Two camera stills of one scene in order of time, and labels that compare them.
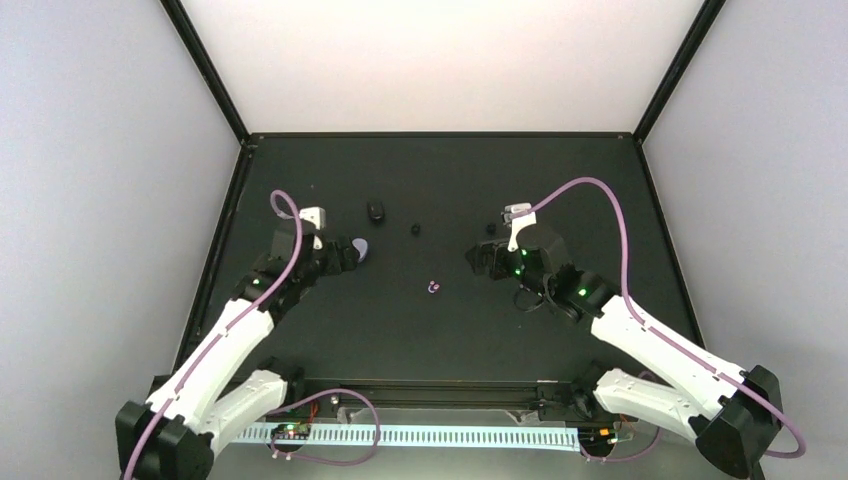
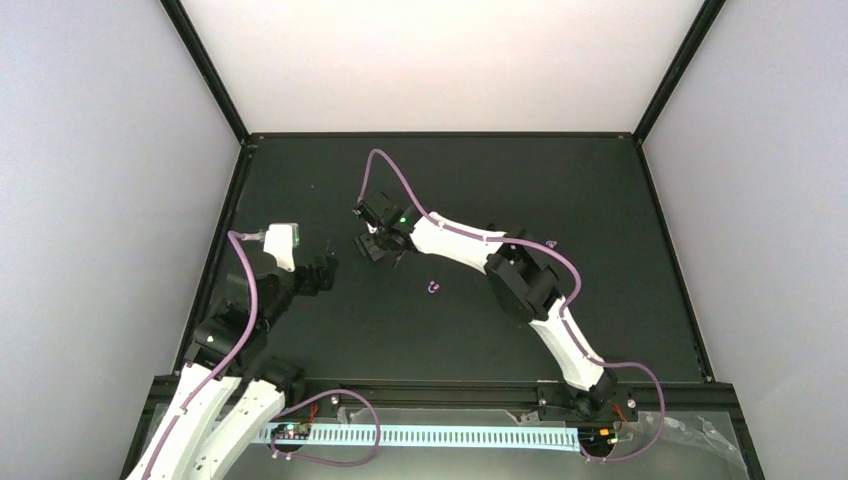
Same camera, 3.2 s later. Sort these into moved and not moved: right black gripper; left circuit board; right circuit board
Moved: right black gripper
Not moved: right circuit board; left circuit board
